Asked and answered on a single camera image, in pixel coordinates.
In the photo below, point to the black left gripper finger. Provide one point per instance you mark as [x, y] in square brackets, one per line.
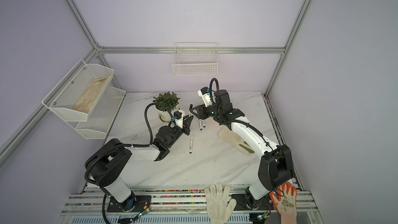
[188, 119]
[186, 127]

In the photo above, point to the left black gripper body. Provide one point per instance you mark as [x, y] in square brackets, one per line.
[177, 132]

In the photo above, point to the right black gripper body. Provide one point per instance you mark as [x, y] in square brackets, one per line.
[211, 110]

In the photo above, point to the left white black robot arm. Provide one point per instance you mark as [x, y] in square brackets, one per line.
[105, 167]

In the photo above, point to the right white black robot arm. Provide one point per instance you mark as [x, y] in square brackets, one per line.
[276, 164]

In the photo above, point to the green potted plant white pot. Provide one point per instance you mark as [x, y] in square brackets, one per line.
[169, 102]

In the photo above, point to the white knit glove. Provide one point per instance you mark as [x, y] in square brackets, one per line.
[219, 207]

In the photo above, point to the beige cloth in shelf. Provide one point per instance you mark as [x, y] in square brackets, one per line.
[86, 101]

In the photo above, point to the white mesh two-tier shelf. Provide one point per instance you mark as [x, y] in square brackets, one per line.
[97, 123]

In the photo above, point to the orange white work glove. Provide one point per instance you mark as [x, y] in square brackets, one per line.
[285, 203]

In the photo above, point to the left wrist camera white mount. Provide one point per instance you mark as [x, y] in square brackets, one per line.
[178, 118]

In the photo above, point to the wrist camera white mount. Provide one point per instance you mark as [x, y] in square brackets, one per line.
[204, 93]
[178, 118]

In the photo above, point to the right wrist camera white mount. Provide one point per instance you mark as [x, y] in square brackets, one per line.
[204, 93]

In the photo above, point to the white wire wall basket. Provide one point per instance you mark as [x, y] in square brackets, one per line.
[192, 58]

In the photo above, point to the aluminium frame corner post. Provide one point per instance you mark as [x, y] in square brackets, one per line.
[289, 44]

